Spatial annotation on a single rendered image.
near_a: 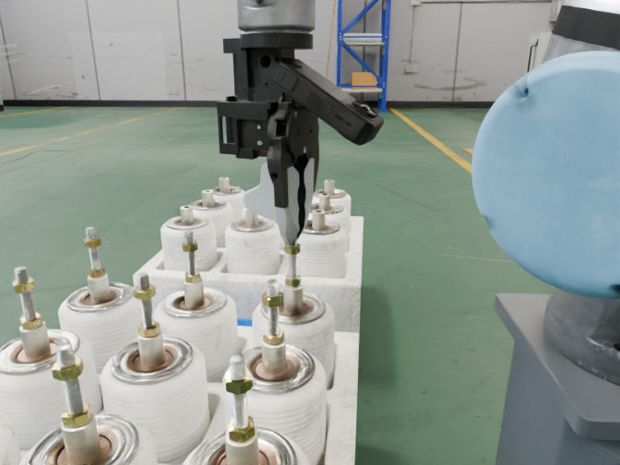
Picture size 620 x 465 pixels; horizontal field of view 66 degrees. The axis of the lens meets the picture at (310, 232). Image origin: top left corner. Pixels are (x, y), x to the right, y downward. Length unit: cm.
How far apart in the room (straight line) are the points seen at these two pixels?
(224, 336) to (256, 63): 30
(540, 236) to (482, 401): 63
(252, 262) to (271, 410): 43
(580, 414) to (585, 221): 17
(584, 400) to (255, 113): 36
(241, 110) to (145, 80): 671
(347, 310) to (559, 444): 45
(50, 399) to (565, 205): 45
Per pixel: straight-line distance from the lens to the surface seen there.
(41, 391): 52
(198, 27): 696
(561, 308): 44
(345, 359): 61
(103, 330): 61
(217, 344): 57
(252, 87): 50
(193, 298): 58
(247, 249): 82
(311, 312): 55
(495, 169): 26
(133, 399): 47
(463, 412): 85
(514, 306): 50
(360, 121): 45
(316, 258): 81
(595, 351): 42
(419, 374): 91
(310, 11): 49
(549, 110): 25
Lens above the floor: 52
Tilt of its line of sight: 19 degrees down
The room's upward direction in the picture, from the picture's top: straight up
